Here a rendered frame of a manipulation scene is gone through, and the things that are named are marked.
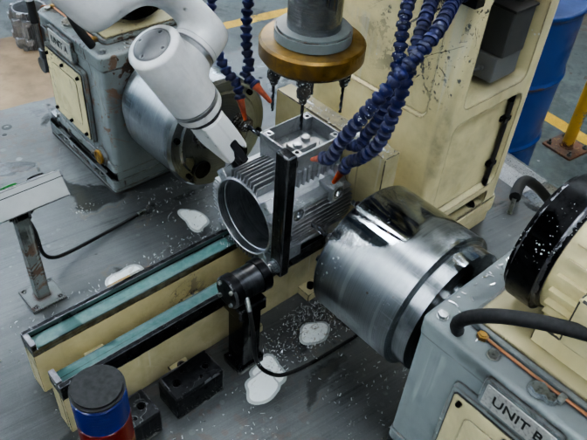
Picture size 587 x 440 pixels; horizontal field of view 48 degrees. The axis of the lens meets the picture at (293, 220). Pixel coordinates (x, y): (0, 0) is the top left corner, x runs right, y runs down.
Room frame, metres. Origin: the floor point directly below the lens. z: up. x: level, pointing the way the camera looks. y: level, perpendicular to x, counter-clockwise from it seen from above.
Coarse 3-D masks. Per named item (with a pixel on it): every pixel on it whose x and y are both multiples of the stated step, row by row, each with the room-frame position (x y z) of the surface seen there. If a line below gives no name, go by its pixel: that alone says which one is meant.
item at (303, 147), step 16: (272, 128) 1.02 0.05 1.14; (288, 128) 1.05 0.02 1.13; (304, 128) 1.07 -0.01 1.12; (320, 128) 1.06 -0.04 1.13; (272, 144) 0.98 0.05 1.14; (288, 144) 1.00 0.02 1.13; (304, 144) 1.01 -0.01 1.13; (320, 144) 1.03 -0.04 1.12; (304, 160) 0.95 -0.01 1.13; (304, 176) 0.95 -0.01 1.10
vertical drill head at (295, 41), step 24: (288, 0) 1.01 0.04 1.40; (312, 0) 0.97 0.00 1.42; (336, 0) 0.99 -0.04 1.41; (288, 24) 1.00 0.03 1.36; (312, 24) 0.97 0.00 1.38; (336, 24) 0.99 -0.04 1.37; (264, 48) 0.97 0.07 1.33; (288, 48) 0.97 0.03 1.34; (312, 48) 0.95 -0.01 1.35; (336, 48) 0.97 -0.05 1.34; (360, 48) 0.99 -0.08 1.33; (288, 72) 0.93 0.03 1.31; (312, 72) 0.93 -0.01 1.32; (336, 72) 0.94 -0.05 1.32
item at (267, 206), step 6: (222, 168) 0.96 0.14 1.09; (228, 168) 0.96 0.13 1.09; (336, 168) 1.00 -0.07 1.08; (222, 174) 0.96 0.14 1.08; (228, 174) 0.96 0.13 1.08; (270, 198) 0.89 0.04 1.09; (264, 204) 0.87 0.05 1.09; (270, 204) 0.87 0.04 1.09; (264, 210) 0.87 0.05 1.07; (270, 210) 0.87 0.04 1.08; (222, 222) 0.96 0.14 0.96; (222, 228) 0.96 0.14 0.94; (264, 258) 0.87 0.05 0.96
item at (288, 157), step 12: (276, 156) 0.81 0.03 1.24; (288, 156) 0.80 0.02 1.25; (276, 168) 0.80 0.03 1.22; (288, 168) 0.79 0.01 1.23; (276, 180) 0.80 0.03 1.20; (288, 180) 0.79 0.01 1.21; (276, 192) 0.80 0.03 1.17; (288, 192) 0.79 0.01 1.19; (276, 204) 0.80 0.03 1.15; (288, 204) 0.79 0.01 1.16; (276, 216) 0.80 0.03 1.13; (288, 216) 0.79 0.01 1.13; (276, 228) 0.80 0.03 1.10; (288, 228) 0.79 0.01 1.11; (276, 240) 0.80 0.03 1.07; (288, 240) 0.80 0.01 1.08; (276, 252) 0.80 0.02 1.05; (288, 252) 0.80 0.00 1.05
